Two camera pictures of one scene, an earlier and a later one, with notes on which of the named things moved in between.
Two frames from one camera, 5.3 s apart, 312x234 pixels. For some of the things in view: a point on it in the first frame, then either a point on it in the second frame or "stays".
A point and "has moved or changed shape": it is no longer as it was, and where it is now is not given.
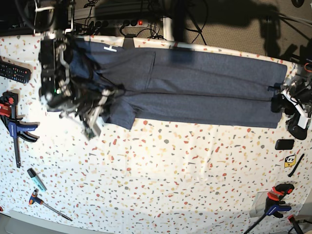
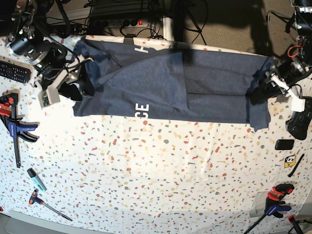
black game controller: x=295 y=130 stays
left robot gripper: x=296 y=97 to x=283 y=72
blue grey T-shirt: x=178 y=87 has moved or changed shape
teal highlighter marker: x=32 y=174 stays
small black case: x=284 y=144 stays
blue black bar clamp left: x=15 y=126 stays
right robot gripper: x=68 y=97 to x=53 y=71
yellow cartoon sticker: x=290 y=160 stays
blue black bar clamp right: x=274 y=205 stays
